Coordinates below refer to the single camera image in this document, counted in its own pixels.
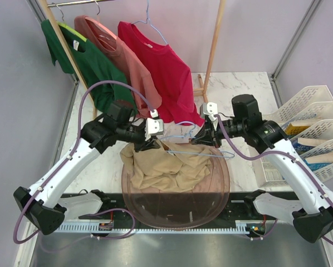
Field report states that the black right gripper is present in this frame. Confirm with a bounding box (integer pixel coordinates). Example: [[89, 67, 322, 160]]
[[191, 118, 247, 149]]

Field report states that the light blue wire hanger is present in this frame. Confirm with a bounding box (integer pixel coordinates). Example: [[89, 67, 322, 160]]
[[159, 121, 235, 159]]

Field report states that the beige t shirt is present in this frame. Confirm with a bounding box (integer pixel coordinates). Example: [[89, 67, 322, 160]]
[[120, 141, 212, 192]]

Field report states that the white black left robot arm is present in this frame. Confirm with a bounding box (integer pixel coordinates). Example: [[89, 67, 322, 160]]
[[13, 102, 164, 235]]

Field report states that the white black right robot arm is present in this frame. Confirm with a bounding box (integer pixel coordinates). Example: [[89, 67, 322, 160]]
[[191, 94, 333, 243]]

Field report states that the red t shirt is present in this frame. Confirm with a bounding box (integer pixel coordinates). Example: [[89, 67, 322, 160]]
[[117, 21, 204, 126]]

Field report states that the green t shirt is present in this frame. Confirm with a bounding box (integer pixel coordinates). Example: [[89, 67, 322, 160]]
[[41, 20, 138, 115]]

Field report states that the salmon pink t shirt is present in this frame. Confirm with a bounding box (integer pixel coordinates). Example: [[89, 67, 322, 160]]
[[74, 15, 162, 108]]

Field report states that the blue hanger under red shirt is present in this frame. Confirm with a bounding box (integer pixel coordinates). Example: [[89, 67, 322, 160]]
[[131, 0, 168, 45]]

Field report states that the wooden clothes rack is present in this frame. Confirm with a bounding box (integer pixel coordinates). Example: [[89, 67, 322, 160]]
[[37, 0, 227, 126]]

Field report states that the pink translucent plastic tub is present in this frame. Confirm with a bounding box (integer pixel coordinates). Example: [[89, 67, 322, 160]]
[[121, 144, 230, 230]]

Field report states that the blue yellow book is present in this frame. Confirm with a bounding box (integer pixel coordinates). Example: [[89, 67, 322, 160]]
[[285, 118, 322, 138]]

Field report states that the white perforated file organizer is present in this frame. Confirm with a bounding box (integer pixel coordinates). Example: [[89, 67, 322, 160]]
[[264, 85, 333, 182]]

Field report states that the blue book lower slot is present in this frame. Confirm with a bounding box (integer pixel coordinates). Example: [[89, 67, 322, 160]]
[[304, 152, 333, 171]]

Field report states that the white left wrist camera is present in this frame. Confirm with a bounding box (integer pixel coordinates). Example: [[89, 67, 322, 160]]
[[145, 118, 164, 141]]

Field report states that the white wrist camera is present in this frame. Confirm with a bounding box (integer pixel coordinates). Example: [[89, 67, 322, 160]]
[[145, 118, 164, 141], [199, 102, 218, 122]]

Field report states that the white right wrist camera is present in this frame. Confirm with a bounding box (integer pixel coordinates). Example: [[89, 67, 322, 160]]
[[199, 102, 218, 122]]

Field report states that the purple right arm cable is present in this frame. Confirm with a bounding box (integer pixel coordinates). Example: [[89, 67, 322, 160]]
[[213, 113, 333, 248]]

